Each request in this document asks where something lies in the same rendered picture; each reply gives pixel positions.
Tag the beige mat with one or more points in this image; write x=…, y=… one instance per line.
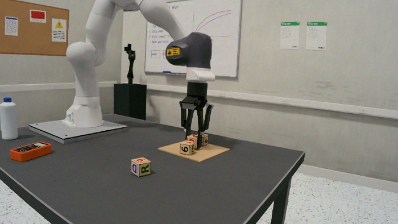
x=199, y=155

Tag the white plastic bottle with blue cap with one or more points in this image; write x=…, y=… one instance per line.
x=8, y=119

